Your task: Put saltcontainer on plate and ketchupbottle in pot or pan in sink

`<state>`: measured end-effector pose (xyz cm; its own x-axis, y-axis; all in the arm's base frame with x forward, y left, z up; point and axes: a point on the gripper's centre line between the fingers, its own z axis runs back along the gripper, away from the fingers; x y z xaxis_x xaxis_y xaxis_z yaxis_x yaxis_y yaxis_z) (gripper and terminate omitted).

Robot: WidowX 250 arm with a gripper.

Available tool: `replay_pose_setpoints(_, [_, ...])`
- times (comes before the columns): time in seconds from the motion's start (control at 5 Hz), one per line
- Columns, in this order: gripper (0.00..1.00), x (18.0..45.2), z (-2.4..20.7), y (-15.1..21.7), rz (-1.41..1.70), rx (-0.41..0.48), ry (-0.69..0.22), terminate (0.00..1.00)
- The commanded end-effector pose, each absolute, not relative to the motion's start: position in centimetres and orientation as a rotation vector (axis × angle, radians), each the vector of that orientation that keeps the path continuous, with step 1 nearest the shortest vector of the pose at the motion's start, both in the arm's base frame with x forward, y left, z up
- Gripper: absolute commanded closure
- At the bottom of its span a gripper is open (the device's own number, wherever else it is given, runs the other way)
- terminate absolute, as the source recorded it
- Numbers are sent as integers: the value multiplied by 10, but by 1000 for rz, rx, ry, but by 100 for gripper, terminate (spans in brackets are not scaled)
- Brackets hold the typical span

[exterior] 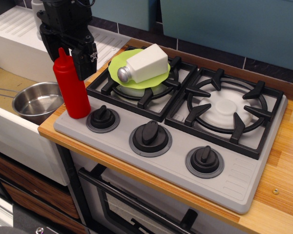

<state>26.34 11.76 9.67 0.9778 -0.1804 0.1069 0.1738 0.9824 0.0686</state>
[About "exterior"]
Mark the red ketchup squeeze bottle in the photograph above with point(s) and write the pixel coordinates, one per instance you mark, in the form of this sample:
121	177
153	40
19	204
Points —
72	89

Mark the white toy sink unit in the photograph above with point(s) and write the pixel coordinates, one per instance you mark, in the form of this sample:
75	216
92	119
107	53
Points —
23	61

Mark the black middle stove knob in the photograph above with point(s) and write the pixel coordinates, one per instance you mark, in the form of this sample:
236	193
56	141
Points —
150	139

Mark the black right burner grate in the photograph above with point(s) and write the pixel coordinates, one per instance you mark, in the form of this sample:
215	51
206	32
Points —
248	141

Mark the black right stove knob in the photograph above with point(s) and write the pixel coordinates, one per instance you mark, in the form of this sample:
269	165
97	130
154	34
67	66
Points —
204	162

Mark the white burner cap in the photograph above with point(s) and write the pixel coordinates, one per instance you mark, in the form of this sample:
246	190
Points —
224	104
136	94

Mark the black burner grate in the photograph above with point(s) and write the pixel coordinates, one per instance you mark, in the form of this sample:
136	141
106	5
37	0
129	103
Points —
248	141
154	102

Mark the grey toy faucet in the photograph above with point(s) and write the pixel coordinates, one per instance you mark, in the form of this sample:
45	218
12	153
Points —
37	5

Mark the white salt shaker silver cap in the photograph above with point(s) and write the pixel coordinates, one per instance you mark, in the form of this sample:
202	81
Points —
143	64

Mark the black left burner grate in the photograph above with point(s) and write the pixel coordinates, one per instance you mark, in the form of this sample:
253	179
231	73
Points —
154	102

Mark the white right burner cap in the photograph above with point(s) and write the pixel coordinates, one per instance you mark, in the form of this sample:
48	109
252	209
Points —
224	104

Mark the toy oven door black handle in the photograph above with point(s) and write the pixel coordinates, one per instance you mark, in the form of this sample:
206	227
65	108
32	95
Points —
94	177

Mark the black stove knob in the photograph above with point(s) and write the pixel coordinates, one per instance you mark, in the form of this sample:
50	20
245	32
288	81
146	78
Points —
103	120
204	162
150	139

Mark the light green plastic plate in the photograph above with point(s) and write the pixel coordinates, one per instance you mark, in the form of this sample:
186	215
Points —
151	81

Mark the grey toy stove top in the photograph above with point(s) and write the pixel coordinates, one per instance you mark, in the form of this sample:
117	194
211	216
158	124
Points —
234	188

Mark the black left stove knob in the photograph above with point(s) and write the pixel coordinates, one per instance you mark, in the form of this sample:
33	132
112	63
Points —
103	120

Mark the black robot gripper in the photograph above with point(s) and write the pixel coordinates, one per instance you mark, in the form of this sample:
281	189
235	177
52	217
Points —
65	25

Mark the wooden drawer front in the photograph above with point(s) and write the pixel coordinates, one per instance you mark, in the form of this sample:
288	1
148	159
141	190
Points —
40	195

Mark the stainless steel pot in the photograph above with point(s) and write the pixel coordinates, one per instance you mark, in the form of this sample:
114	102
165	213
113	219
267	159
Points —
36	102

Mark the white left burner cap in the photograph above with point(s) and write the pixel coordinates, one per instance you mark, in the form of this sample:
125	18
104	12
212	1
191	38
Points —
136	94

